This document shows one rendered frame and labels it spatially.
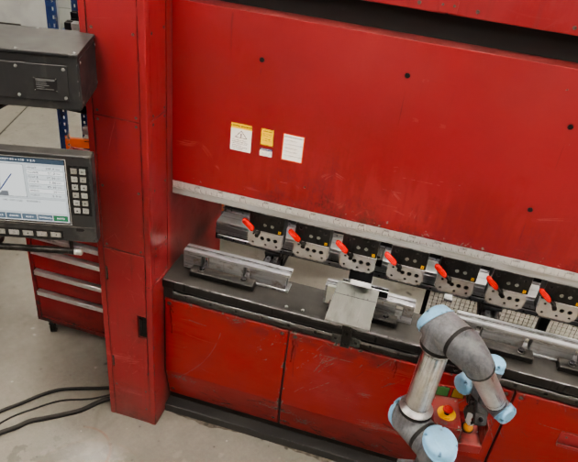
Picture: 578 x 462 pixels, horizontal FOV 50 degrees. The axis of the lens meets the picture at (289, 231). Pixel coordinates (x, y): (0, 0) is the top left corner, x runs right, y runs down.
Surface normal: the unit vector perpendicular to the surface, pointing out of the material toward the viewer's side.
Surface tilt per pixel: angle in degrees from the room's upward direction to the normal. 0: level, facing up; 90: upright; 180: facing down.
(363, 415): 92
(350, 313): 0
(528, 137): 90
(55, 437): 0
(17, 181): 90
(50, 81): 90
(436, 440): 8
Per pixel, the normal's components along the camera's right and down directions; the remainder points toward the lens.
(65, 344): 0.10, -0.83
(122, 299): -0.27, 0.51
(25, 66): 0.02, 0.55
